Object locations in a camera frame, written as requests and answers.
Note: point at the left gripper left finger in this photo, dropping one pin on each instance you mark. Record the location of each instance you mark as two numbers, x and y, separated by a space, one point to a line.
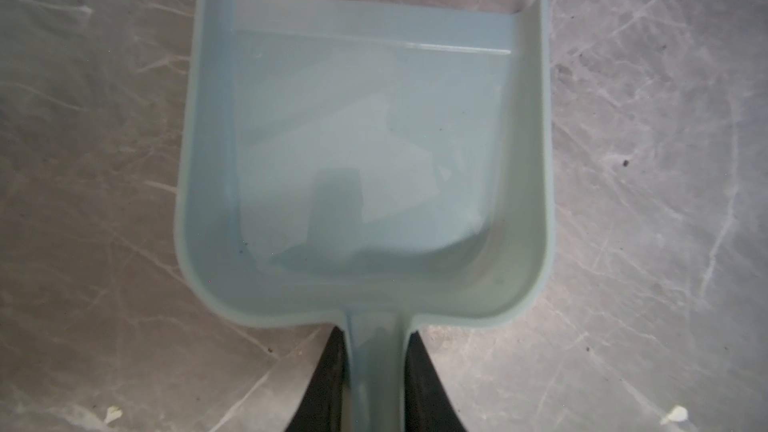
321 407

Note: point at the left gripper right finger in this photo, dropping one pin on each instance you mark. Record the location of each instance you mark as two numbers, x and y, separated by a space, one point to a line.
426 403

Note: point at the grey-blue plastic dustpan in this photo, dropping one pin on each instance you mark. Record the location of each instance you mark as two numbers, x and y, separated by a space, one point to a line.
375 166

